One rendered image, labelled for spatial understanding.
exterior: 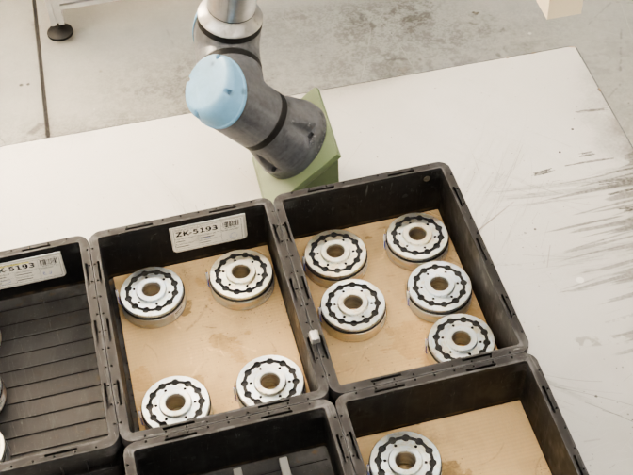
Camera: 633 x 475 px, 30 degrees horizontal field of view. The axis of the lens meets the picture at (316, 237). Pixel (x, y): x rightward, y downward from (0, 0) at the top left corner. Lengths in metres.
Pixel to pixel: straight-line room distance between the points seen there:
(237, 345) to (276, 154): 0.40
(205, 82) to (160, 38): 1.68
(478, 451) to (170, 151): 0.93
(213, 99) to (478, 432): 0.71
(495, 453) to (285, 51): 2.09
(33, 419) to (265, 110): 0.65
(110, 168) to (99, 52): 1.40
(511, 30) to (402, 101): 1.33
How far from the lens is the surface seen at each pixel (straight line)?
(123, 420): 1.69
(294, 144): 2.09
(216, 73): 2.04
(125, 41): 3.73
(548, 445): 1.73
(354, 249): 1.93
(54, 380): 1.88
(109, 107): 3.51
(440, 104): 2.41
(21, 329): 1.95
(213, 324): 1.89
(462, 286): 1.89
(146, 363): 1.86
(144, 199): 2.27
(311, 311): 1.77
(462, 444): 1.76
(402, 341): 1.86
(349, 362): 1.83
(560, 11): 2.07
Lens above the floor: 2.34
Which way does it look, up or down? 49 degrees down
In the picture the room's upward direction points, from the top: 3 degrees counter-clockwise
